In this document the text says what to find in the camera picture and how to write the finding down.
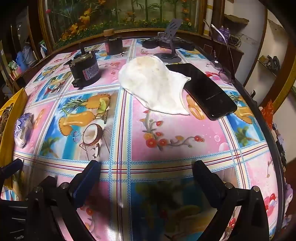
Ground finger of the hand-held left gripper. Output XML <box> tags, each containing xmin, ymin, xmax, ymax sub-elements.
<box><xmin>0</xmin><ymin>159</ymin><xmax>23</xmax><ymax>180</ymax></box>

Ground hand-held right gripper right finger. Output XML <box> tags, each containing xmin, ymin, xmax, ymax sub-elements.
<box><xmin>192</xmin><ymin>160</ymin><xmax>270</xmax><ymax>241</ymax></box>

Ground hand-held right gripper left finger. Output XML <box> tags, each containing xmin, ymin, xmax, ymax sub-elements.
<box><xmin>25</xmin><ymin>159</ymin><xmax>102</xmax><ymax>241</ymax></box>

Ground yellow box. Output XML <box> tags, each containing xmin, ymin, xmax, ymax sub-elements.
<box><xmin>0</xmin><ymin>88</ymin><xmax>28</xmax><ymax>189</ymax></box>

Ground white cloth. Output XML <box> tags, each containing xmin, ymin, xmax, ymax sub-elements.
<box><xmin>118</xmin><ymin>56</ymin><xmax>192</xmax><ymax>115</ymax></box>

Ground blue and white tissue packet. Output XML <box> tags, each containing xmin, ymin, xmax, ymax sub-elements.
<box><xmin>14</xmin><ymin>113</ymin><xmax>33</xmax><ymax>149</ymax></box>

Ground brown fuzzy plush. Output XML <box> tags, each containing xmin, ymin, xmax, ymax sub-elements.
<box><xmin>0</xmin><ymin>108</ymin><xmax>11</xmax><ymax>139</ymax></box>

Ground fruit and flower printed tablecloth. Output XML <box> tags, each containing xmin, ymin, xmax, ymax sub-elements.
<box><xmin>0</xmin><ymin>37</ymin><xmax>289</xmax><ymax>241</ymax></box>

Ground black smartphone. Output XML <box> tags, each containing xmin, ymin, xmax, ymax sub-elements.
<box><xmin>166</xmin><ymin>63</ymin><xmax>238</xmax><ymax>121</ymax></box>

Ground red paper packet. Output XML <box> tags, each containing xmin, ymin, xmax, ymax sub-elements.
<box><xmin>261</xmin><ymin>100</ymin><xmax>275</xmax><ymax>130</ymax></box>

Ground purple-tinted eyeglasses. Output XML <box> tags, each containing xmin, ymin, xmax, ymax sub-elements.
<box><xmin>203</xmin><ymin>20</ymin><xmax>236</xmax><ymax>84</ymax></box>

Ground blue thermos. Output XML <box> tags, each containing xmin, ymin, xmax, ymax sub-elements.
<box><xmin>16</xmin><ymin>51</ymin><xmax>29</xmax><ymax>71</ymax></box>

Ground grey kettle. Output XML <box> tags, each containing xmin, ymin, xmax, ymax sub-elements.
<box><xmin>23</xmin><ymin>45</ymin><xmax>37</xmax><ymax>64</ymax></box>

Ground black cylindrical motor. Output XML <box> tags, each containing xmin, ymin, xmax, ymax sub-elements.
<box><xmin>63</xmin><ymin>42</ymin><xmax>101</xmax><ymax>90</ymax></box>

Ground grey folding phone stand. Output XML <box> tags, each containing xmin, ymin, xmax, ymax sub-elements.
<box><xmin>154</xmin><ymin>19</ymin><xmax>183</xmax><ymax>63</ymax></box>

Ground black cylinder with wooden cap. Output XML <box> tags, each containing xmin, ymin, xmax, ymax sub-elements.
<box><xmin>103</xmin><ymin>28</ymin><xmax>124</xmax><ymax>56</ymax></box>

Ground black gadget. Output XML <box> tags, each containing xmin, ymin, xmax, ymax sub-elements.
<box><xmin>142</xmin><ymin>37</ymin><xmax>196</xmax><ymax>51</ymax></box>

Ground framed garden wall mural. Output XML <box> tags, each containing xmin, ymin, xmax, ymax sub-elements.
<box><xmin>38</xmin><ymin>0</ymin><xmax>208</xmax><ymax>50</ymax></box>

